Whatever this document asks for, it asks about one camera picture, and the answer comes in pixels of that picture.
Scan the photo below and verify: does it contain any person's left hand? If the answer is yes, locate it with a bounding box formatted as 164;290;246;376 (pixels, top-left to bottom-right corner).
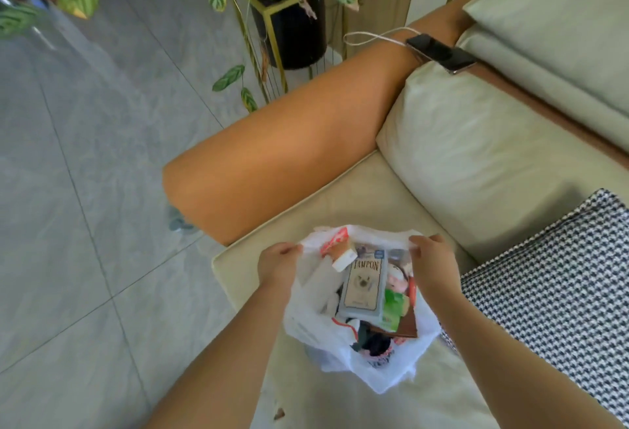
257;242;304;293

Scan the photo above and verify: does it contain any person's right hand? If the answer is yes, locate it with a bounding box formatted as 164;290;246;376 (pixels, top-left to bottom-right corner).
409;234;463;298

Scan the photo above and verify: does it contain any white plastic bag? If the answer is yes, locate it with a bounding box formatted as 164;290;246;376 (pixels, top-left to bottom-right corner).
282;225;443;394

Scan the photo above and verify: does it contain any person's left forearm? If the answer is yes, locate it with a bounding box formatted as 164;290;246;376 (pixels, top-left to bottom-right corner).
143;282;295;429

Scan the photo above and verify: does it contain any person's right forearm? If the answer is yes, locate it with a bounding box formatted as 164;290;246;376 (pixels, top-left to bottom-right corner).
427;287;626;429

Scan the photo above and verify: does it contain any small white box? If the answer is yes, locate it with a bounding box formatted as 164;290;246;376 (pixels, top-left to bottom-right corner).
331;242;359;272

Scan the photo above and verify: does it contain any green packet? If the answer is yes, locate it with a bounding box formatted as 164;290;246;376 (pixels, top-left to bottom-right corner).
383;288;410;331

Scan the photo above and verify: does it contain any beige printed box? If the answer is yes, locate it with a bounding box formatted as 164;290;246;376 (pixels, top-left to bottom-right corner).
338;244;390;325

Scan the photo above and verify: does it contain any cream seat cushion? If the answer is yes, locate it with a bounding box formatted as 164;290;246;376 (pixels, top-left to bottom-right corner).
212;150;498;429

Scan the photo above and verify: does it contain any brown flat packet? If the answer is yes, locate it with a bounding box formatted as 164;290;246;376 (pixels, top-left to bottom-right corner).
368;303;419;339

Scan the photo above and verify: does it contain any orange sofa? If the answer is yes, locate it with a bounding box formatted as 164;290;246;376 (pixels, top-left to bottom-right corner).
162;0;629;429

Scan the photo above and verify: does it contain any cream back cushion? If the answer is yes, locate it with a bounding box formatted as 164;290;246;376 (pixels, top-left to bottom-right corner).
376;61;629;263

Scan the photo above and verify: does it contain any black item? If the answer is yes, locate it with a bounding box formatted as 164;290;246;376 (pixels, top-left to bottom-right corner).
356;322;395;358

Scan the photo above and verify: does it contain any black white houndstooth pillow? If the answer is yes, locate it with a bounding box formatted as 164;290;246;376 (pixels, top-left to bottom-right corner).
439;188;629;425

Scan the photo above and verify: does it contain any black phone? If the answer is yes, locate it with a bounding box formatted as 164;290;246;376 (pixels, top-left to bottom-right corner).
406;34;478;75

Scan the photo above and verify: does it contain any pale green pillow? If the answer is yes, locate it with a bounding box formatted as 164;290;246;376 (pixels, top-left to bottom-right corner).
462;0;629;118
457;26;629;155

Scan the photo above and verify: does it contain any gold metal plant stand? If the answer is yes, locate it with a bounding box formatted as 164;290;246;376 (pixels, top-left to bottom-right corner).
227;0;346;101

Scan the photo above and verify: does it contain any black plant pot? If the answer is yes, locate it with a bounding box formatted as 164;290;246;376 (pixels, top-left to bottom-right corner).
250;0;328;71

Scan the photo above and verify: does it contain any white cable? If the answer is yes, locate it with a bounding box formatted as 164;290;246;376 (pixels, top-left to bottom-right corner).
342;27;429;60

